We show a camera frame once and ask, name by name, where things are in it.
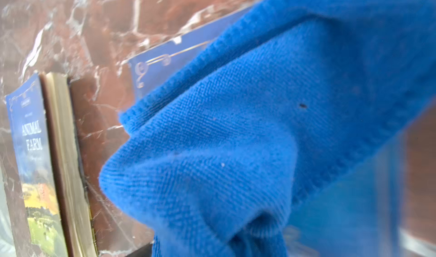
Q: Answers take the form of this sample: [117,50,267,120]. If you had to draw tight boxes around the blue cloth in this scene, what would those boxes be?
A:
[99,0,436,257]

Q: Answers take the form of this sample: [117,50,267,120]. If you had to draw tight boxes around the Little Prince blue book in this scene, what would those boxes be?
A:
[128,9,405,257]

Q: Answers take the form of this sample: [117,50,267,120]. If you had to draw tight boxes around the Animal Farm book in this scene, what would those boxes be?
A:
[2,72,98,257]

